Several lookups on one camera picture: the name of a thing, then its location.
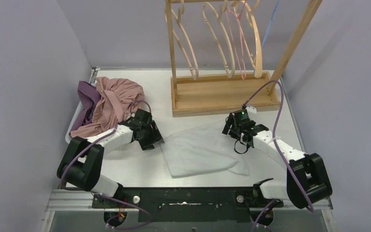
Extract white skirt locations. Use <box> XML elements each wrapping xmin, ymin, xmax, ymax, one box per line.
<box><xmin>161</xmin><ymin>121</ymin><xmax>249</xmax><ymax>178</ymax></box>

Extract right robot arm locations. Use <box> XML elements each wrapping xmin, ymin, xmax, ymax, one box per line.
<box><xmin>222</xmin><ymin>109</ymin><xmax>333</xmax><ymax>209</ymax></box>

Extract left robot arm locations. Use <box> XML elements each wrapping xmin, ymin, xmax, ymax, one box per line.
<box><xmin>57</xmin><ymin>109</ymin><xmax>163</xmax><ymax>206</ymax></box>

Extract wooden hanger rack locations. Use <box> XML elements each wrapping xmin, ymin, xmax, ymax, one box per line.
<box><xmin>171</xmin><ymin>0</ymin><xmax>321</xmax><ymax>117</ymax></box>

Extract thick wooden hanger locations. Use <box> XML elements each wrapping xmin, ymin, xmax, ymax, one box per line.
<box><xmin>230</xmin><ymin>1</ymin><xmax>264</xmax><ymax>79</ymax></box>

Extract pink garment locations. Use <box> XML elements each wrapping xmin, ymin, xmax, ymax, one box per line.
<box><xmin>70</xmin><ymin>76</ymin><xmax>145</xmax><ymax>138</ymax></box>

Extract purple garment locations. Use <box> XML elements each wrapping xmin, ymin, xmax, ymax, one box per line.
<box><xmin>71</xmin><ymin>81</ymin><xmax>101</xmax><ymax>131</ymax></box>

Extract white plastic basket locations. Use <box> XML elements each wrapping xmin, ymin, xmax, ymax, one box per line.
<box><xmin>65</xmin><ymin>81</ymin><xmax>100</xmax><ymax>144</ymax></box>

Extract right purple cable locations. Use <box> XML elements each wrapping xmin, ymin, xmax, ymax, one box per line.
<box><xmin>242</xmin><ymin>80</ymin><xmax>315</xmax><ymax>213</ymax></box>

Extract purple cable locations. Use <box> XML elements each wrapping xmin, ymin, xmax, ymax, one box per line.
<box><xmin>59</xmin><ymin>100</ymin><xmax>154</xmax><ymax>231</ymax></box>
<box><xmin>242</xmin><ymin>80</ymin><xmax>315</xmax><ymax>213</ymax></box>

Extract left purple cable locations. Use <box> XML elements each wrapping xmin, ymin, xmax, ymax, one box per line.
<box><xmin>59</xmin><ymin>100</ymin><xmax>154</xmax><ymax>231</ymax></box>

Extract pink wire hanger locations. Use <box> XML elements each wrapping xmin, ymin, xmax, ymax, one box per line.
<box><xmin>224</xmin><ymin>3</ymin><xmax>247</xmax><ymax>81</ymax></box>

